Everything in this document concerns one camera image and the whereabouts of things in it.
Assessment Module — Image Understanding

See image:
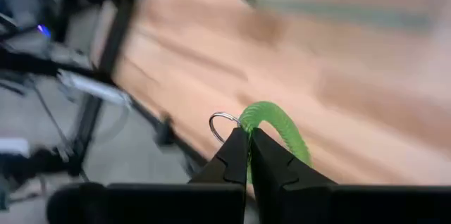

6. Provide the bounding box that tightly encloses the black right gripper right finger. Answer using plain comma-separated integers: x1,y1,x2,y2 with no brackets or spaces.
249,127,337,224

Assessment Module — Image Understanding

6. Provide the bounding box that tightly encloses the green coil keychain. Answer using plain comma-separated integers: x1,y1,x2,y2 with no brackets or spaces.
209,100,313,185

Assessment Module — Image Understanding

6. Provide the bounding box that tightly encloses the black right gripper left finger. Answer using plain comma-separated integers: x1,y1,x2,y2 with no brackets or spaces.
188,127,250,185

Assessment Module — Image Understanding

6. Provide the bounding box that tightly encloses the black aluminium table frame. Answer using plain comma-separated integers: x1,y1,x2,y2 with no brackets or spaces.
94,0,212,172

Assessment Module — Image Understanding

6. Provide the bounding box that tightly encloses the black frame clamp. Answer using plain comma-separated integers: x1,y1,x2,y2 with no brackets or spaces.
154,114,177,147

